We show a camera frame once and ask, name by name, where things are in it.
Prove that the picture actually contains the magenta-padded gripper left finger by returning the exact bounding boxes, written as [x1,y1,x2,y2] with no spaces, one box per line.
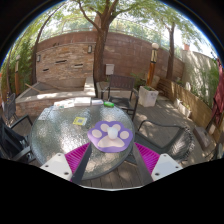
[39,142,93,185]

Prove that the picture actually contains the wooden lamp post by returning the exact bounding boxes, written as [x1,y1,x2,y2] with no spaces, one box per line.
[13,54,22,97]
[146,42,160,87]

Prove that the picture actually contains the dark slatted patio chair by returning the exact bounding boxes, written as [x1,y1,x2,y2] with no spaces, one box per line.
[100,73,140,121]

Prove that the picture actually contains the large white book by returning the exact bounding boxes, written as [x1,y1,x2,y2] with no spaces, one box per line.
[73,96,93,107]

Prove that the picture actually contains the thin curved tree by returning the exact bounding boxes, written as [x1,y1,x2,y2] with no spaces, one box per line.
[31,9,51,84]

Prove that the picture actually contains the concrete umbrella base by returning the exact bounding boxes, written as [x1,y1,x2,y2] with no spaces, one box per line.
[193,125,214,149]

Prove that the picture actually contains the slim tree by fence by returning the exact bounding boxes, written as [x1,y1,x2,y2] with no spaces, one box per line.
[165,21,177,81]

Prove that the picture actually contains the wooden stick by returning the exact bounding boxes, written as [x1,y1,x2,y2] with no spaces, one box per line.
[24,83,43,94]

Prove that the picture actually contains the small white planter boxes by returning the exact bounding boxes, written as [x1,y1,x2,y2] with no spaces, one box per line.
[173,97,193,118]

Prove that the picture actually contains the yellow square card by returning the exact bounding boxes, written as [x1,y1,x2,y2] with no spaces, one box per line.
[72,116,88,127]

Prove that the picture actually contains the thick forked tree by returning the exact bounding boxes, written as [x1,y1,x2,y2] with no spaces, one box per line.
[71,0,118,83]

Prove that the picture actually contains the red folded umbrella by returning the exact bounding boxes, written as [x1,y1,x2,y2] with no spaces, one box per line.
[211,58,224,128]

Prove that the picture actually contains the black mesh armchair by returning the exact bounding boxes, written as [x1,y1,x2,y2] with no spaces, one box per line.
[134,118,196,164]

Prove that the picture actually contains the black mesh chair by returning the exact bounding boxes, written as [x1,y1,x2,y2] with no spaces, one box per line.
[2,92,18,126]

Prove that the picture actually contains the purple paw-shaped mouse pad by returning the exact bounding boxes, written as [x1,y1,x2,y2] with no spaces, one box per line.
[87,120,134,154]

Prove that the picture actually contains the printed white paper sheet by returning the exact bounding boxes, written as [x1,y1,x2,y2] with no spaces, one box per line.
[53,99,76,109]

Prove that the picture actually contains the white sign with black letters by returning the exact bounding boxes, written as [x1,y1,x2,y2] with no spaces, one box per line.
[38,106,54,122]

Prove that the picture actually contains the large white planter box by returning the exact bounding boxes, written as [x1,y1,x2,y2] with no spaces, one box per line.
[138,85,160,108]

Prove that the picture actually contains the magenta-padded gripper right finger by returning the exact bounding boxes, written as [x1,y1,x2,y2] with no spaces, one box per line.
[133,142,184,186]

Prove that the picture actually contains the grey wall utility box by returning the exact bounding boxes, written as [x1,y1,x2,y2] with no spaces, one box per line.
[105,63,115,76]

